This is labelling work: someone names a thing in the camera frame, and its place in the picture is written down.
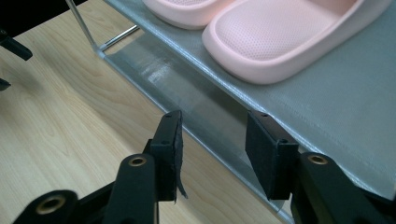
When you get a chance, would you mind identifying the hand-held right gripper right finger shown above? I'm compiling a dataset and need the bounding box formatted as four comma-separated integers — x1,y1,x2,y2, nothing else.
244,109,396,224

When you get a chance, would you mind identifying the pink slipper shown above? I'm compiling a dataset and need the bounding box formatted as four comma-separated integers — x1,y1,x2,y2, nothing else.
201,0,393,86
141,0,238,31

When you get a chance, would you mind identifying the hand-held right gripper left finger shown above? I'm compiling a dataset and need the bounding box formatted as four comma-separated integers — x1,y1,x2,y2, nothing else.
102,109,190,224

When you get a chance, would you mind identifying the grey fabric metal shoe rack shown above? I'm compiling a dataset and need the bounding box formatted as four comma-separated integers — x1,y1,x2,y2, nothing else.
64,0,396,224

